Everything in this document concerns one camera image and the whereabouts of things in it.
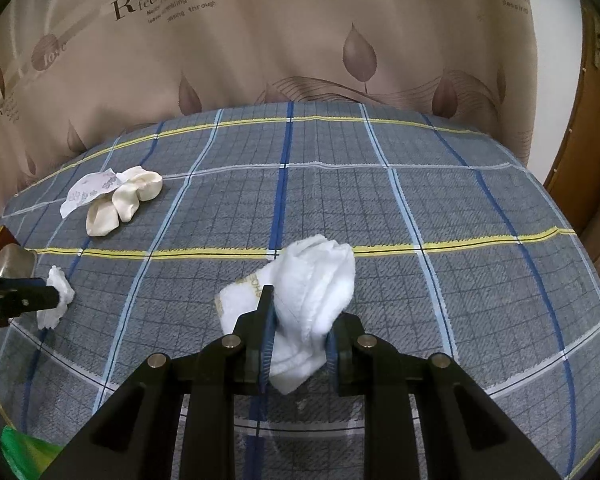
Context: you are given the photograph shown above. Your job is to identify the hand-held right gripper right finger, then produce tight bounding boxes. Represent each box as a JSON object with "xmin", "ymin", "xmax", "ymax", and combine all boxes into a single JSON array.
[{"xmin": 324, "ymin": 312, "xmax": 563, "ymax": 480}]

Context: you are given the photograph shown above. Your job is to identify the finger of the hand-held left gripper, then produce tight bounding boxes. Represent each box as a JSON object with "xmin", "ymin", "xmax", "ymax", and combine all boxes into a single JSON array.
[{"xmin": 0, "ymin": 275, "xmax": 63, "ymax": 331}]

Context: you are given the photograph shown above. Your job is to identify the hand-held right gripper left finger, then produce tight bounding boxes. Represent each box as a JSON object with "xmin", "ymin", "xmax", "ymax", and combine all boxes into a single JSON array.
[{"xmin": 40, "ymin": 284, "xmax": 281, "ymax": 480}]

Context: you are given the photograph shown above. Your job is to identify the white tissue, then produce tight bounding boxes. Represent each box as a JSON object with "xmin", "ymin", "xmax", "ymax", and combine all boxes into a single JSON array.
[{"xmin": 36, "ymin": 265, "xmax": 76, "ymax": 331}]

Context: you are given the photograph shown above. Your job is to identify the white fluffy sock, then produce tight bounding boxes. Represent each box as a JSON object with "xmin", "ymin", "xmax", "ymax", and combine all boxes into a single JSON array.
[{"xmin": 215, "ymin": 233, "xmax": 357, "ymax": 396}]

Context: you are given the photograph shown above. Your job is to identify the cream soft pad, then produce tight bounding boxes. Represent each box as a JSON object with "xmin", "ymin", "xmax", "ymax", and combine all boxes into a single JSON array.
[
  {"xmin": 112, "ymin": 182, "xmax": 146, "ymax": 223},
  {"xmin": 86, "ymin": 192, "xmax": 123, "ymax": 237},
  {"xmin": 120, "ymin": 165, "xmax": 164, "ymax": 201}
]

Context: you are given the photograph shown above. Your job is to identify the silver metal bowl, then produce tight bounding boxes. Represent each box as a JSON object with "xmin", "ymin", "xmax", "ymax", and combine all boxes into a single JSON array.
[{"xmin": 0, "ymin": 244, "xmax": 37, "ymax": 281}]

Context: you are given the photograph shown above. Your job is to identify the cream socks with label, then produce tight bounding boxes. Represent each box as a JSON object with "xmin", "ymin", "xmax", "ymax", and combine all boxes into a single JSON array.
[{"xmin": 60, "ymin": 170, "xmax": 123, "ymax": 218}]

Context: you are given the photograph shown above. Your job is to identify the green plastic bag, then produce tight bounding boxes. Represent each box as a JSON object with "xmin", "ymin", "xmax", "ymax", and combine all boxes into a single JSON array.
[{"xmin": 0, "ymin": 425, "xmax": 66, "ymax": 480}]

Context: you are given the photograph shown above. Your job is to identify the beige leaf print curtain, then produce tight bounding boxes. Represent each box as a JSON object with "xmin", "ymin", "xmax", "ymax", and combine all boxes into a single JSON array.
[{"xmin": 0, "ymin": 0, "xmax": 536, "ymax": 211}]

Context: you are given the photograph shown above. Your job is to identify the brown wooden door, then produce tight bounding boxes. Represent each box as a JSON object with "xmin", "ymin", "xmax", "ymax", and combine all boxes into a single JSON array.
[{"xmin": 542, "ymin": 0, "xmax": 600, "ymax": 281}]

